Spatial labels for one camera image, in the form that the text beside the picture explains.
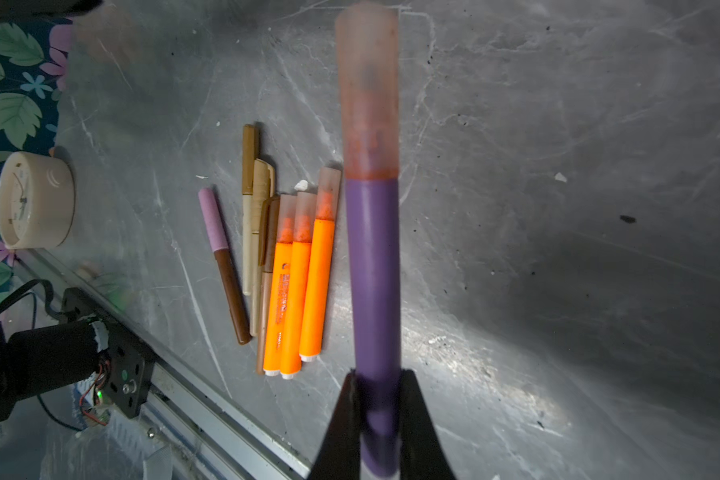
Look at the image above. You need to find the beige pen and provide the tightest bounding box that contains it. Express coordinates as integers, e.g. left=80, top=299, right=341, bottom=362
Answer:
left=251, top=159, right=275, bottom=337

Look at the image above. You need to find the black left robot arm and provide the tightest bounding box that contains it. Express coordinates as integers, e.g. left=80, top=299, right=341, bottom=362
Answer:
left=0, top=321, right=109, bottom=422

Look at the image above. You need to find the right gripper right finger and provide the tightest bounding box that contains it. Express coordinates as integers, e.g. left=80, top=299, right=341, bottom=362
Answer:
left=399, top=370, right=455, bottom=480

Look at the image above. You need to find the orange highlighter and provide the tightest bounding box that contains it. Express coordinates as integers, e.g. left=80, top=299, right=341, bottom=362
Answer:
left=280, top=192, right=317, bottom=380
left=299, top=167, right=341, bottom=362
left=263, top=194, right=297, bottom=376

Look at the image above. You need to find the round beige clock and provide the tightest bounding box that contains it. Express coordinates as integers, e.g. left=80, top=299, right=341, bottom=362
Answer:
left=0, top=152, right=75, bottom=250

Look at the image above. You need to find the gold brown pen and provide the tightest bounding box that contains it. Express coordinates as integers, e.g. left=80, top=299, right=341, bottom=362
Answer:
left=241, top=124, right=258, bottom=296

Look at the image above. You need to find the purple highlighter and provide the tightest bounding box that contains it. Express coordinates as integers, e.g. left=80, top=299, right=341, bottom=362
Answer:
left=334, top=1, right=404, bottom=479

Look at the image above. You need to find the aluminium front rail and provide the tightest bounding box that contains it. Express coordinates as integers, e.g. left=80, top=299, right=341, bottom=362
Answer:
left=18, top=251, right=310, bottom=479

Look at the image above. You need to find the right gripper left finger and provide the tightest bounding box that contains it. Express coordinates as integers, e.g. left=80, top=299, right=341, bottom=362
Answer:
left=308, top=370, right=360, bottom=480

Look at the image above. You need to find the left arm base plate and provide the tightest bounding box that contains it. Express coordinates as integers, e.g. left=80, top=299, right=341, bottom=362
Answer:
left=62, top=288, right=156, bottom=425

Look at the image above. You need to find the pink cap brown pen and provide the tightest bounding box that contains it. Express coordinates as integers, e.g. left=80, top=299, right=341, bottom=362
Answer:
left=198, top=188, right=251, bottom=345

